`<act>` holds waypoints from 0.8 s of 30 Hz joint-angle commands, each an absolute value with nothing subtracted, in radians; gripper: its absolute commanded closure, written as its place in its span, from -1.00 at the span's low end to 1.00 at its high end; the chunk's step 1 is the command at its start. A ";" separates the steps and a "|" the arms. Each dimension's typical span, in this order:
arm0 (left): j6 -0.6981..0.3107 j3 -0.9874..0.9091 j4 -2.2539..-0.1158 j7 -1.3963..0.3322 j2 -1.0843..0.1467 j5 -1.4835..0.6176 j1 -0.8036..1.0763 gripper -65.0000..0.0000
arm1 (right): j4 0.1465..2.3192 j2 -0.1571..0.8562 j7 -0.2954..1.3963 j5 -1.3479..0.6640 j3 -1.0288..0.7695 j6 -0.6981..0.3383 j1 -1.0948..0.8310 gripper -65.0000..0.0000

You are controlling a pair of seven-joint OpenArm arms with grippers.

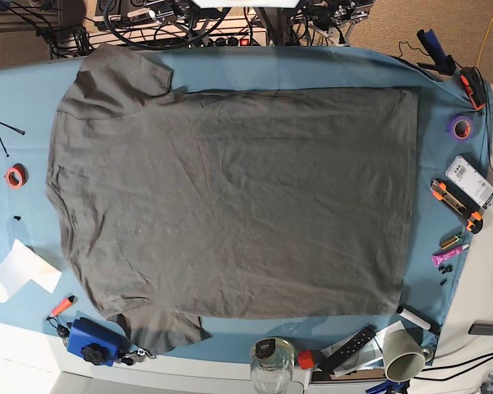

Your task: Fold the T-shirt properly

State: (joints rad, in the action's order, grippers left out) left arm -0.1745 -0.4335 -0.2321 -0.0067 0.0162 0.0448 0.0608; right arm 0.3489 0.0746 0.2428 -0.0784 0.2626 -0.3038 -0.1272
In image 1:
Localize grey T-shirt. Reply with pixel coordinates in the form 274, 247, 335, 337
46, 45, 419, 355

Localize power strip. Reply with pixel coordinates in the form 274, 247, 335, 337
204, 36, 260, 48

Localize glass jar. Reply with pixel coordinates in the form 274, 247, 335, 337
250, 337, 296, 394

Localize red cube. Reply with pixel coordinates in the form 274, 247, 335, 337
297, 350, 315, 369

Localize black remote control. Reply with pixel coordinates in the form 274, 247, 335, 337
317, 326, 376, 373

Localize purple glue tube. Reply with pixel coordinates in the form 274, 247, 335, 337
431, 244, 469, 267

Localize metal carabiner keys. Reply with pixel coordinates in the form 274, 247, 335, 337
117, 348, 156, 366

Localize papers under remote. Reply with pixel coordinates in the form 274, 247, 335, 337
314, 321, 405, 377

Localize white black marker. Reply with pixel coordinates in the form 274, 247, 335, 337
396, 305, 440, 336

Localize small battery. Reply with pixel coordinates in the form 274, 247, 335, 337
439, 233, 462, 250

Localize blue clamp block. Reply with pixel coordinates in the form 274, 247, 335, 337
67, 318, 125, 367

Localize orange marker pen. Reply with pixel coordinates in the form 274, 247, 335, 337
46, 295, 76, 321

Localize small black screws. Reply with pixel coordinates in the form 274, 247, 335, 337
439, 264, 454, 286

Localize white electronic box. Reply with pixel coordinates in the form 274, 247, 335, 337
445, 155, 493, 210

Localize orange black utility knife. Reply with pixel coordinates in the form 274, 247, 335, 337
430, 179, 483, 234

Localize grey-green mug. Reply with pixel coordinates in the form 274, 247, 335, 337
382, 329, 434, 383

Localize purple tape roll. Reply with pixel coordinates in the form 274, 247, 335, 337
446, 115, 474, 142

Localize red tape roll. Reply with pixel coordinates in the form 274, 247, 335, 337
4, 163, 27, 190

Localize blue table cloth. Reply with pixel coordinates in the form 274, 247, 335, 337
0, 47, 491, 363

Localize white paper roll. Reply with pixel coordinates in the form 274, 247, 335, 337
0, 239, 62, 303

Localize blue black clamp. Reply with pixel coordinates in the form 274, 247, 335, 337
417, 29, 456, 76

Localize orange black tool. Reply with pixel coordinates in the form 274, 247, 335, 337
460, 67, 486, 111

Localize black power adapter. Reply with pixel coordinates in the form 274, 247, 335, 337
468, 321, 493, 337

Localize black cable ties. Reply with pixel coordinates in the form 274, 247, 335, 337
0, 97, 26, 158

